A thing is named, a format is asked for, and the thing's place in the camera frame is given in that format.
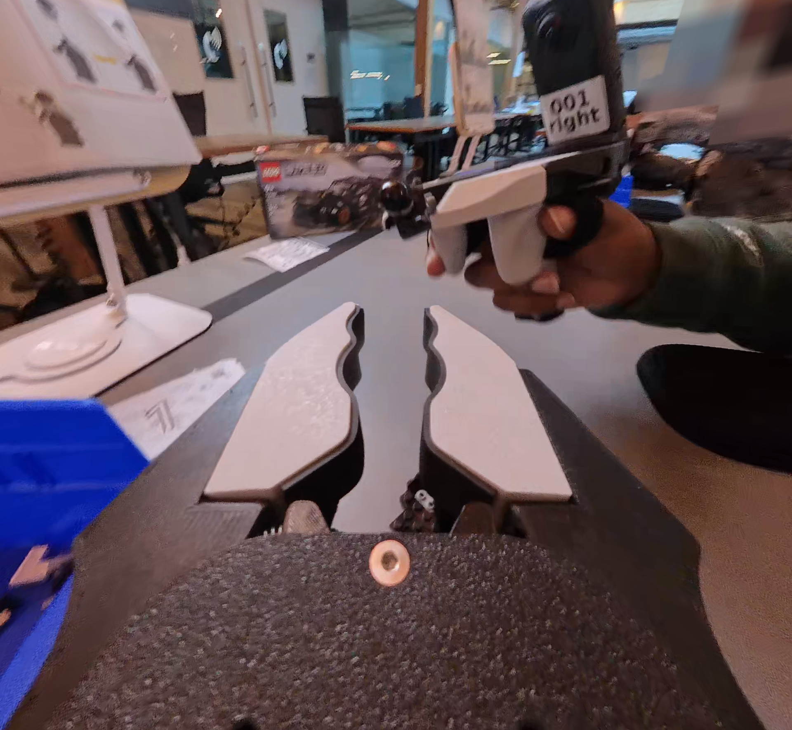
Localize lego instruction booklet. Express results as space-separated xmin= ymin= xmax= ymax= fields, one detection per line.
xmin=0 ymin=0 xmax=201 ymax=186

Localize small black lego wheel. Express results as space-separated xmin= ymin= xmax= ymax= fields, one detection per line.
xmin=378 ymin=180 xmax=428 ymax=239

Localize lego set cardboard box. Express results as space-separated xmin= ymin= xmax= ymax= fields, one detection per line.
xmin=257 ymin=142 xmax=409 ymax=239

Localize black office chair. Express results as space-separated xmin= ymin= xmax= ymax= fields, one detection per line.
xmin=171 ymin=90 xmax=267 ymax=248

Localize heap of loose lego parts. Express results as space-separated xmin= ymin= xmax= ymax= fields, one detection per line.
xmin=7 ymin=545 xmax=75 ymax=595

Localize open booklet on stand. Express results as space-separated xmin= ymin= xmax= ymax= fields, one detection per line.
xmin=440 ymin=0 xmax=496 ymax=174

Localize white printed paper bag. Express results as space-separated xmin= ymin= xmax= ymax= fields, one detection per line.
xmin=109 ymin=359 xmax=246 ymax=458

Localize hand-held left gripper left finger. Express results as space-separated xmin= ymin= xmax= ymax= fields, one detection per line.
xmin=205 ymin=303 xmax=367 ymax=508

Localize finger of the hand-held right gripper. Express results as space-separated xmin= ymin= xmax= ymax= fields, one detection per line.
xmin=415 ymin=157 xmax=548 ymax=196

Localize black lego car chassis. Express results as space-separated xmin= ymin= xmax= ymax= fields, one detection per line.
xmin=394 ymin=483 xmax=440 ymax=533

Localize small white printed sheet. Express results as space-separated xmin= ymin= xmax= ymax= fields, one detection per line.
xmin=245 ymin=238 xmax=332 ymax=273

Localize white book stand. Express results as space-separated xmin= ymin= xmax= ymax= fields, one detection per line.
xmin=0 ymin=167 xmax=214 ymax=400

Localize framed wall picture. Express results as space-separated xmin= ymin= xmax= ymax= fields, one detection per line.
xmin=263 ymin=10 xmax=294 ymax=85
xmin=192 ymin=0 xmax=236 ymax=81

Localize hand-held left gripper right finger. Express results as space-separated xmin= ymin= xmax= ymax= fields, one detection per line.
xmin=421 ymin=306 xmax=574 ymax=520

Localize person's right hand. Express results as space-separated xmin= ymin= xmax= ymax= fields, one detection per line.
xmin=425 ymin=198 xmax=663 ymax=320

